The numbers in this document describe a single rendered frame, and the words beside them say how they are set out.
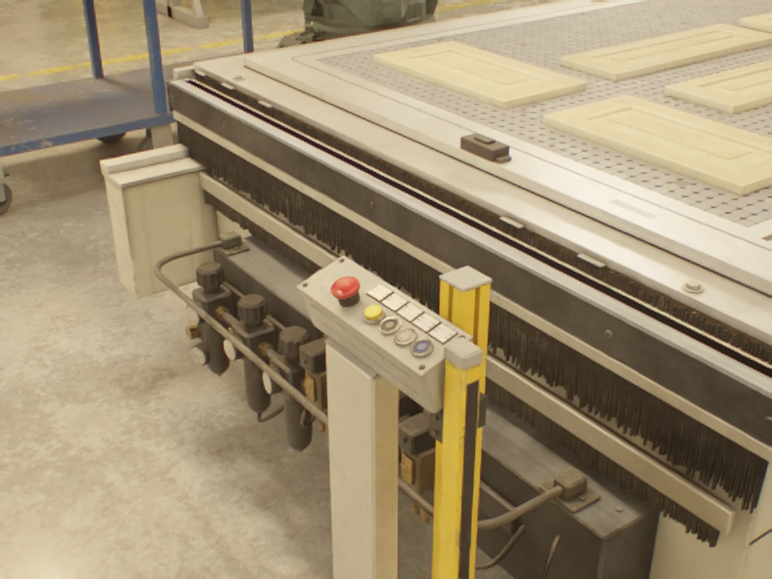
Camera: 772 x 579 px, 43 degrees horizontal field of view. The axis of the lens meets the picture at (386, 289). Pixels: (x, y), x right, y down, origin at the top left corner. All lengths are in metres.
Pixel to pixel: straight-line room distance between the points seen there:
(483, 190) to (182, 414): 1.22
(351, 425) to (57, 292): 2.17
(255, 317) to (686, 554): 1.03
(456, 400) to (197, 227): 1.59
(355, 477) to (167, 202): 1.34
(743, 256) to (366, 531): 0.71
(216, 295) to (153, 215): 0.36
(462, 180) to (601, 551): 0.73
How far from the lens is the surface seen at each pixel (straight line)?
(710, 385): 1.43
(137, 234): 2.61
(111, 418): 2.75
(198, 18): 6.99
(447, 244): 1.77
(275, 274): 2.27
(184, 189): 2.62
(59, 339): 3.16
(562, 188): 1.78
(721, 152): 1.98
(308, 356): 1.91
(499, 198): 1.79
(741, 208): 1.79
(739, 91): 2.42
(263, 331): 2.18
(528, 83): 2.37
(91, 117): 4.21
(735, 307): 1.50
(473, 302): 1.22
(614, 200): 1.75
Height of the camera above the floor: 1.52
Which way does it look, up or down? 28 degrees down
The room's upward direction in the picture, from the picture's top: straight up
